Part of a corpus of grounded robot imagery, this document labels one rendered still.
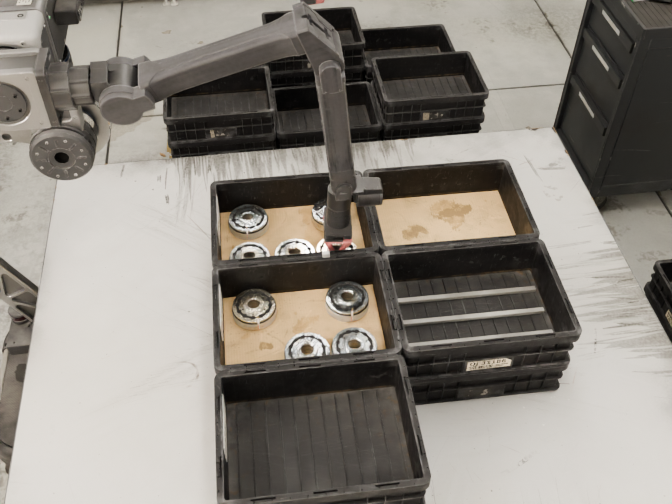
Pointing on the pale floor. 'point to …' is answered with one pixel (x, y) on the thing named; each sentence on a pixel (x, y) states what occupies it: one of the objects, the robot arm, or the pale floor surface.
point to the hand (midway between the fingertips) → (336, 247)
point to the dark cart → (620, 98)
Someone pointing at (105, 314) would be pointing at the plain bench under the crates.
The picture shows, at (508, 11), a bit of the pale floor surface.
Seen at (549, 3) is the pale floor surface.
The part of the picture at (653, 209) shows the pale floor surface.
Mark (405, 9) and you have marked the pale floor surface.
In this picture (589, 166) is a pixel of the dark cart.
